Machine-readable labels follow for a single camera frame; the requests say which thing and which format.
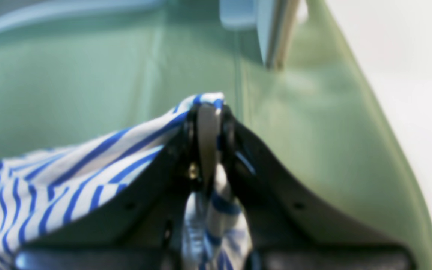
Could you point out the light grey plastic bin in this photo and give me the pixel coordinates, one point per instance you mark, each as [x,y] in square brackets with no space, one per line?
[273,20]

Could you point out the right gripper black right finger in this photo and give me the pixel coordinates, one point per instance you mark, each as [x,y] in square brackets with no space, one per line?
[292,228]

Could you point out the blue white striped t-shirt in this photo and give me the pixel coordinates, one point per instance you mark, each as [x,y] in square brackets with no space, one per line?
[44,190]

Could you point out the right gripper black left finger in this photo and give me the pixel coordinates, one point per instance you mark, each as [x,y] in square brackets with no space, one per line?
[141,227]

